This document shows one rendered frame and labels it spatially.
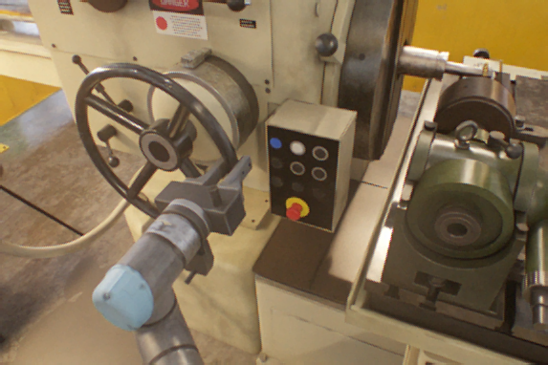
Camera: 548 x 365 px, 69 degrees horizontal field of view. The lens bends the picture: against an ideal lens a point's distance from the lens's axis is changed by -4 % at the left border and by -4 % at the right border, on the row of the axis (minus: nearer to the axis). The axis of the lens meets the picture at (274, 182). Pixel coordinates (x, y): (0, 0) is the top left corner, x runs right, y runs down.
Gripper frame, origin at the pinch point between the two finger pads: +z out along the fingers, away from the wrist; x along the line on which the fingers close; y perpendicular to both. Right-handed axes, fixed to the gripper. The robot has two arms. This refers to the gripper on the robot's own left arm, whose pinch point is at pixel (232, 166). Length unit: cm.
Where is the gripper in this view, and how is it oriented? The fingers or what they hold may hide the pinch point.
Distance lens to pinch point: 72.1
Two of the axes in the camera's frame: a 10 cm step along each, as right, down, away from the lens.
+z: 4.1, -6.0, 6.8
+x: -9.0, -1.3, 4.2
